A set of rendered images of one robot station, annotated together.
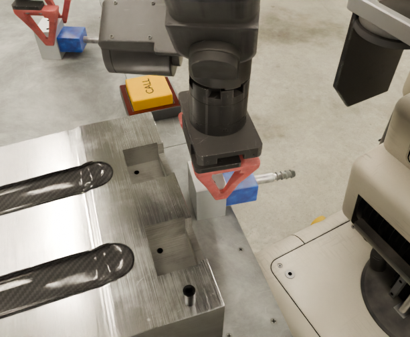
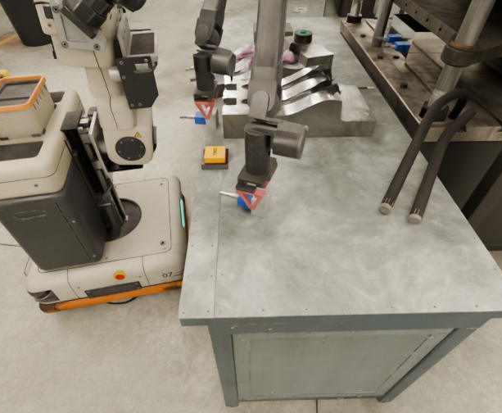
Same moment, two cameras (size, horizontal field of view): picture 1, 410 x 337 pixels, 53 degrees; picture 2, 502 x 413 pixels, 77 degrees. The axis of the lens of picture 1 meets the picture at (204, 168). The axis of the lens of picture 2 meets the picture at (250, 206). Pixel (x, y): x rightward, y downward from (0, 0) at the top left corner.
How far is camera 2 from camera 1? 1.32 m
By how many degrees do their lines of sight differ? 87
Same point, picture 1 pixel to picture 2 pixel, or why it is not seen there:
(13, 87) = (286, 186)
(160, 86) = (209, 150)
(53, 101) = not seen: hidden behind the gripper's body
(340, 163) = (20, 393)
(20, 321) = not seen: hidden behind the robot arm
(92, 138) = (245, 109)
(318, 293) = (156, 231)
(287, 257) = (157, 251)
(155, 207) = (232, 93)
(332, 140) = not seen: outside the picture
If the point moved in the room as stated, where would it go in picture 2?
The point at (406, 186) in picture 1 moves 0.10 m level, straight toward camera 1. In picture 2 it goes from (143, 116) to (169, 109)
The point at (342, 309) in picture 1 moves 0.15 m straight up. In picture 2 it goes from (151, 223) to (143, 200)
